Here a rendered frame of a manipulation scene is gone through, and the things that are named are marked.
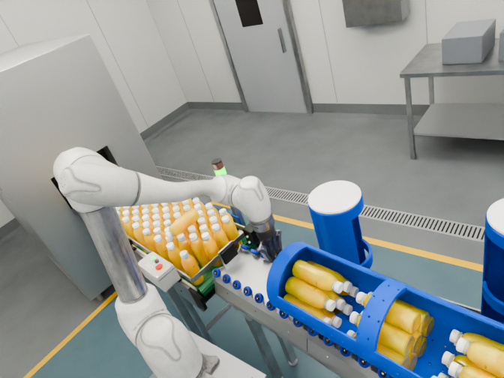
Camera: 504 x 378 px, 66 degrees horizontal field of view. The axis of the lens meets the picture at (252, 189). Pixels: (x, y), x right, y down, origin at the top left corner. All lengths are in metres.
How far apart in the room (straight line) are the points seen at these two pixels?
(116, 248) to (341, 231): 1.16
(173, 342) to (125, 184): 0.53
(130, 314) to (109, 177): 0.56
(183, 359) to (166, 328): 0.11
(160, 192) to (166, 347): 0.49
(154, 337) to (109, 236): 0.34
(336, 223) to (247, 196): 0.78
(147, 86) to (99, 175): 5.70
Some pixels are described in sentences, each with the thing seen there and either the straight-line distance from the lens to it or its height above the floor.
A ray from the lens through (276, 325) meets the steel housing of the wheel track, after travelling 1.78.
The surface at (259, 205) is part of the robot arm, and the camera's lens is 1.35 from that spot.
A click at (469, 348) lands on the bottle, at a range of 1.30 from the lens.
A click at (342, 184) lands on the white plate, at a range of 2.14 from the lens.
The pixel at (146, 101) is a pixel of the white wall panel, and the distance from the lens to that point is 6.70.
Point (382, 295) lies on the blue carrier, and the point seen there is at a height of 1.23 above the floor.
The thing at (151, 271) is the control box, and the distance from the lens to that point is 1.96.
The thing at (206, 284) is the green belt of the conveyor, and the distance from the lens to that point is 2.04.
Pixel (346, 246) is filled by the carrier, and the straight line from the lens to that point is 2.11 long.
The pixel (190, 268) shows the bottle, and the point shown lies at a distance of 1.97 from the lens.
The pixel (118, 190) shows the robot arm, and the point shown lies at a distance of 1.06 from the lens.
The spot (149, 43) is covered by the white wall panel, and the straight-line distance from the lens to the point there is 6.82.
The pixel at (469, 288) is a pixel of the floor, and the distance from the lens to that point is 2.97.
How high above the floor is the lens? 2.26
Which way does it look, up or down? 32 degrees down
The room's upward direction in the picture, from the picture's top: 20 degrees counter-clockwise
